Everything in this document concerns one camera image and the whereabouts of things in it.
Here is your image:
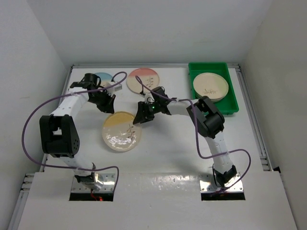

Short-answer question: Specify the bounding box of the metal base plate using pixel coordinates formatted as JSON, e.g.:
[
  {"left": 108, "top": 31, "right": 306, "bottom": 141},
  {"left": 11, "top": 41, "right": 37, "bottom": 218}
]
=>
[
  {"left": 71, "top": 173, "right": 115, "bottom": 193},
  {"left": 199, "top": 173, "right": 244, "bottom": 193}
]

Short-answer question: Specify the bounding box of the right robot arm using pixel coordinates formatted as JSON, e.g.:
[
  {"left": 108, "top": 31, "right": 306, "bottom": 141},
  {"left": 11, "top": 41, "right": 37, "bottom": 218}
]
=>
[{"left": 133, "top": 86, "right": 237, "bottom": 187}]

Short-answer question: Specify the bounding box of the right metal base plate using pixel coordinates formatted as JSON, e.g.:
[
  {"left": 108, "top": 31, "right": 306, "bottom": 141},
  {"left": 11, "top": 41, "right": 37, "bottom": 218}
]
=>
[{"left": 199, "top": 173, "right": 244, "bottom": 193}]

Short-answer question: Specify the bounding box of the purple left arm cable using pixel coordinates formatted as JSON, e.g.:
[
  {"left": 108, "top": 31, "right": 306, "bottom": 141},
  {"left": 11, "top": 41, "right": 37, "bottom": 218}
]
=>
[{"left": 21, "top": 71, "right": 128, "bottom": 194}]

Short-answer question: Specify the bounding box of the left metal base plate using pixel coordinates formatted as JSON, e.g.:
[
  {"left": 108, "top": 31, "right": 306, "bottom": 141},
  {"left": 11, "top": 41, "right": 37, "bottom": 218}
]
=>
[{"left": 71, "top": 173, "right": 115, "bottom": 193}]

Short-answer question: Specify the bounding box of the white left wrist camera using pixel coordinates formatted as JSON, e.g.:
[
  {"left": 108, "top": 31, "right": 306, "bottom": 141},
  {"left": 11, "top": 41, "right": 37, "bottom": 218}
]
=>
[{"left": 105, "top": 81, "right": 122, "bottom": 94}]

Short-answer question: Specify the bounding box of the cream plate green section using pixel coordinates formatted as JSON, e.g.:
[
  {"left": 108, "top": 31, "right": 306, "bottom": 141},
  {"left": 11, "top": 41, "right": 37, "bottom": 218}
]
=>
[
  {"left": 195, "top": 94, "right": 225, "bottom": 103},
  {"left": 193, "top": 72, "right": 229, "bottom": 99}
]

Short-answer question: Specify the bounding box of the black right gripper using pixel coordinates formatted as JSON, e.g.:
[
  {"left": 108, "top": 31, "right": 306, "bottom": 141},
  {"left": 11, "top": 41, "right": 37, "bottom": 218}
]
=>
[{"left": 134, "top": 101, "right": 161, "bottom": 125}]

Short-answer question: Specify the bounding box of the cream plate green section front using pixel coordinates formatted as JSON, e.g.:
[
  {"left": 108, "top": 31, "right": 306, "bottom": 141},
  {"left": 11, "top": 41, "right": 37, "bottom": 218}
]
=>
[{"left": 193, "top": 72, "right": 229, "bottom": 99}]

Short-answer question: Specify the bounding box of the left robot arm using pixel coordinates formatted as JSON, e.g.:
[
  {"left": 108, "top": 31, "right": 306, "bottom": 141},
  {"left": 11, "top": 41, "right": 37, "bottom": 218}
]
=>
[{"left": 39, "top": 73, "right": 116, "bottom": 187}]

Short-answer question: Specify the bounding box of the cream plate pink section back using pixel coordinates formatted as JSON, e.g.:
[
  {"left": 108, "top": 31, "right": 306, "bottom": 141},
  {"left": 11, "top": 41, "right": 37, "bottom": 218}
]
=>
[{"left": 127, "top": 68, "right": 160, "bottom": 94}]

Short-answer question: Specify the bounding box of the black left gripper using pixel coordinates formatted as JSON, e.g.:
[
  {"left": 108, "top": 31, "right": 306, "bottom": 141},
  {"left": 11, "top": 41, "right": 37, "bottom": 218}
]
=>
[{"left": 88, "top": 89, "right": 116, "bottom": 114}]

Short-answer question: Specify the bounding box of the green plastic bin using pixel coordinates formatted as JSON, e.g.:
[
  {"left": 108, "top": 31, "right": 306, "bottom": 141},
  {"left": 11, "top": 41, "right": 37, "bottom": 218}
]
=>
[{"left": 189, "top": 62, "right": 239, "bottom": 115}]

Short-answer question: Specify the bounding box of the cream plate blue section back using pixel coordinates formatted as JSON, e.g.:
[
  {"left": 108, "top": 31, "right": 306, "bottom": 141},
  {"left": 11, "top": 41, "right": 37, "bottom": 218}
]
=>
[{"left": 93, "top": 72, "right": 112, "bottom": 89}]

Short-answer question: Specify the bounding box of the cream plate yellow section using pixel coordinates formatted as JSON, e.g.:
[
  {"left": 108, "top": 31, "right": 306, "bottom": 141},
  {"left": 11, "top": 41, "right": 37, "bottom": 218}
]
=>
[{"left": 102, "top": 111, "right": 142, "bottom": 152}]

